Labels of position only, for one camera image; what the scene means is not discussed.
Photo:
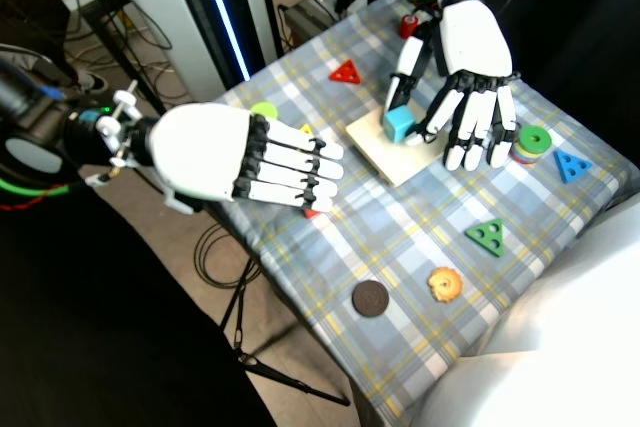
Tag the blue triangle block with holes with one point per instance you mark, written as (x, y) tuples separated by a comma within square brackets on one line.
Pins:
[(570, 167)]

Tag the dark brown toy cookie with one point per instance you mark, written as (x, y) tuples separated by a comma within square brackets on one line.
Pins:
[(370, 299)]

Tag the yellow toy biscuit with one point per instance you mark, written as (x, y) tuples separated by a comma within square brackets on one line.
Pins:
[(445, 285)]

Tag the white robot body shell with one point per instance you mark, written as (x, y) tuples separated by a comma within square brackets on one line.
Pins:
[(560, 337)]

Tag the red triangle block with holes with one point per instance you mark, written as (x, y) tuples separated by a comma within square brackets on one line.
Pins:
[(346, 73)]

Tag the red cylinder block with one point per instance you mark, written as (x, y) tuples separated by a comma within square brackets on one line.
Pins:
[(407, 26)]

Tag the green round disc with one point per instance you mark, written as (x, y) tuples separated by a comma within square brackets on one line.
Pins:
[(265, 109)]

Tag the black curved cover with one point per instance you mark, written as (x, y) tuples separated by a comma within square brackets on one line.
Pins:
[(90, 327)]

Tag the blue yellow plaid cloth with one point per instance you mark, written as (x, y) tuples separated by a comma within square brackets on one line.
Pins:
[(400, 247)]

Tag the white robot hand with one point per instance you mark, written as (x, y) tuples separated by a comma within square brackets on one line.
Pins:
[(200, 152), (475, 37)]

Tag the black tripod stand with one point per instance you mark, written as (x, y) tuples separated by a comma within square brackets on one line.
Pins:
[(240, 342)]

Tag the yellow triangle block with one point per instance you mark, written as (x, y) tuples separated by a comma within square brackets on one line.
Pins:
[(306, 129)]

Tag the blue cube block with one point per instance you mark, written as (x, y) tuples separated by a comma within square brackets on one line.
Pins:
[(400, 124)]

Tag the white column with blue light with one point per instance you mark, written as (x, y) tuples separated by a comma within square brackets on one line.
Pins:
[(165, 7)]

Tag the green triangle block with holes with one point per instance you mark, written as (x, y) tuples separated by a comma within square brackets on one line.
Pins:
[(487, 238)]

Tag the small white square table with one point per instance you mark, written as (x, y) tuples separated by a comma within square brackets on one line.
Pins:
[(395, 162)]

